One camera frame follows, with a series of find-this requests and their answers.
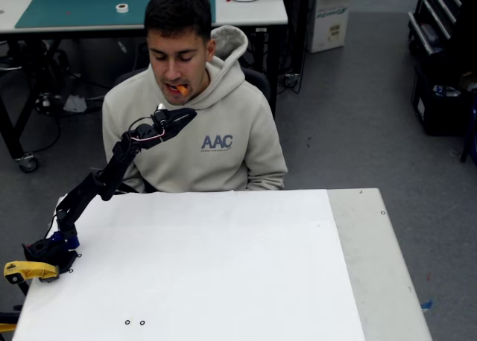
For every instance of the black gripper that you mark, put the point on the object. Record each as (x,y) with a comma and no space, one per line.
(174,125)

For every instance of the small orange snack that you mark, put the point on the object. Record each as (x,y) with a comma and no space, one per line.
(183,90)

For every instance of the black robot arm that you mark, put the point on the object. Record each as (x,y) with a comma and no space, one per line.
(85,192)

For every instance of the man in beige hoodie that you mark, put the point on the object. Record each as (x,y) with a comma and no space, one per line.
(208,158)

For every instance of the white crumpled bag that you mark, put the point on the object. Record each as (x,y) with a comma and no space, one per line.
(76,104)

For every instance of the white tape roll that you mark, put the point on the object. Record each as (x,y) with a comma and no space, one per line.
(118,9)

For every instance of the white workbench with black legs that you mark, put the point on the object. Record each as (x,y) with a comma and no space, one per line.
(253,13)

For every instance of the white paper sheet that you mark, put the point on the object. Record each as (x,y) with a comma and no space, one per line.
(205,263)

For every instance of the green cutting mat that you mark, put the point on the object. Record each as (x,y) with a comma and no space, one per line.
(74,9)

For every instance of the caster wheel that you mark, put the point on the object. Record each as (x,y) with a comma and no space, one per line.
(28,164)

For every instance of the white cardboard box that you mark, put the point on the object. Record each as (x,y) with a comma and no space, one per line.
(328,24)

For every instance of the yellow table clamp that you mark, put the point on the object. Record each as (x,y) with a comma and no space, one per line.
(30,269)
(7,327)

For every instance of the black bin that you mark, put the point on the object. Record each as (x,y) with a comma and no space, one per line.
(439,114)

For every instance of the black tool cabinet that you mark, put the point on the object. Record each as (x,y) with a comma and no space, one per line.
(432,21)

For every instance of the blue tape scrap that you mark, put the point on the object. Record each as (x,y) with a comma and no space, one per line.
(427,304)

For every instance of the silver gripper camera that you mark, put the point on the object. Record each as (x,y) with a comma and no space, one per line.
(161,114)

